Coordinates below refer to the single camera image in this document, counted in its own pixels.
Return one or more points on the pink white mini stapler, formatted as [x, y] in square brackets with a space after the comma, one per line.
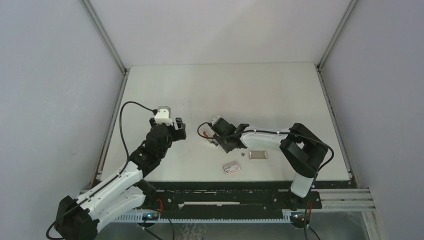
[210, 139]

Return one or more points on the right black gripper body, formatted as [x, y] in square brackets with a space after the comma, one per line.
[223, 143]

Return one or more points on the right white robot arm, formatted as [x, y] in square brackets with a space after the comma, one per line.
[304, 151]

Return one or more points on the right aluminium frame rail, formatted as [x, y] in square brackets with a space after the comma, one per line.
[320, 69]

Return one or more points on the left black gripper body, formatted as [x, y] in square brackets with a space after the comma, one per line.
[171, 137]

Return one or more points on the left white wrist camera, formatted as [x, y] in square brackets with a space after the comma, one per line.
[163, 116]

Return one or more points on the aluminium frame rail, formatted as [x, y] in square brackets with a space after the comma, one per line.
[320, 69]
[109, 46]

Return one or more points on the white slotted cable duct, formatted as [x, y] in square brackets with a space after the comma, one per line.
[139, 217]

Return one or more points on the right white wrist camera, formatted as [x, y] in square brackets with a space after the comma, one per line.
[215, 119]

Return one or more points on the red white staple box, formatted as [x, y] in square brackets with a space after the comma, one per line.
[231, 168]

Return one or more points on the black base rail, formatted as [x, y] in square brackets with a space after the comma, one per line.
[235, 200]

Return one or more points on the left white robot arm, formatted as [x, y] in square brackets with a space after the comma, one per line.
[83, 217]

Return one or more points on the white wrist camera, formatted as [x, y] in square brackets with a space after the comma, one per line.
[215, 119]
[163, 116]

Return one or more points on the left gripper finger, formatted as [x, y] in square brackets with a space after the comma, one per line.
[153, 123]
[179, 129]

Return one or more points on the left aluminium frame rail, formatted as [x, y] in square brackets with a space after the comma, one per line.
[109, 46]

